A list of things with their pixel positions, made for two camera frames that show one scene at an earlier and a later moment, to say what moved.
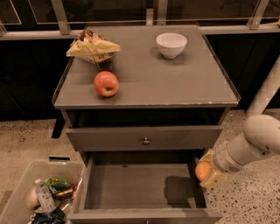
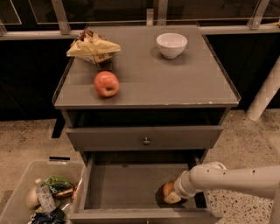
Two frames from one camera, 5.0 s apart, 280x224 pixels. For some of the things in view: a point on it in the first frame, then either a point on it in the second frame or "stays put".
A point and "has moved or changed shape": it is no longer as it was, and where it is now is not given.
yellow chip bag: (92, 46) stays put
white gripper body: (224, 157) -> (181, 187)
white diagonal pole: (269, 87) stays put
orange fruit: (202, 170) has moved or changed shape
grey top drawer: (161, 138) stays put
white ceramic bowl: (171, 45) stays put
